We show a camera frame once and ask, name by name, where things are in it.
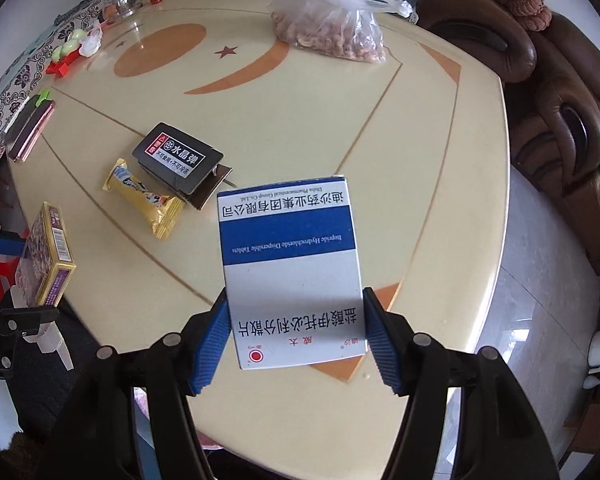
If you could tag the pink knitted cushion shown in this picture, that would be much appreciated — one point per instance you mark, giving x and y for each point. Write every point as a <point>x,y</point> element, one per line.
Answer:
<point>531,15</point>

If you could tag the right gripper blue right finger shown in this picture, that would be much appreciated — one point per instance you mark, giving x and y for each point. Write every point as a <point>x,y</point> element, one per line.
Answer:
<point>386,334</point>

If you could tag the plastic bag of peanuts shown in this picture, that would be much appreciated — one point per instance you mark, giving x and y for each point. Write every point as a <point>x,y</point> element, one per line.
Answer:
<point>339,28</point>

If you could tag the brown leather armchair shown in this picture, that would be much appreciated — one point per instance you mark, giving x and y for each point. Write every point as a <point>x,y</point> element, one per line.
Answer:
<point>552,96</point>

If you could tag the white blue medicine box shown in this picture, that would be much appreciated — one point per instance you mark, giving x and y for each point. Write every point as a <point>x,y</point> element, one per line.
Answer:
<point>292,274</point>

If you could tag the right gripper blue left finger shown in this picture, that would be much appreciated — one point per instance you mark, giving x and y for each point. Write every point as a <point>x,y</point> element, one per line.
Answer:
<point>207,334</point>

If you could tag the green clip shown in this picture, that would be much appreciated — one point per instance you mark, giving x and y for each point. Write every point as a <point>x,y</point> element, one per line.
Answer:
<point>43,96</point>

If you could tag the smartphone with pink case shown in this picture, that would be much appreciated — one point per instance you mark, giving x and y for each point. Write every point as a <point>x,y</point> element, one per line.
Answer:
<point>26,127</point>

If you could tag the black cardboard box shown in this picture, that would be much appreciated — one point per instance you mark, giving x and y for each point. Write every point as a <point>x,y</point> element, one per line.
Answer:
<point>192,169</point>

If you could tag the gold snack wrapper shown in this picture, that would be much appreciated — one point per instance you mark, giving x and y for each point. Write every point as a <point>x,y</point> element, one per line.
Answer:
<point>161,211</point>

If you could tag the floral patterned sofa cover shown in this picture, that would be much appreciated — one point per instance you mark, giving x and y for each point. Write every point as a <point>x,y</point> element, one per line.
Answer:
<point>30,70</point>

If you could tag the brown patterned box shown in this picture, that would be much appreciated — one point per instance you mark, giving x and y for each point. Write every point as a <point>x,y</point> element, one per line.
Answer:
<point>41,278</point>

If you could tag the glass jar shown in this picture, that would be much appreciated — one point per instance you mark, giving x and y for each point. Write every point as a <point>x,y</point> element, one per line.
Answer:
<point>118,10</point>

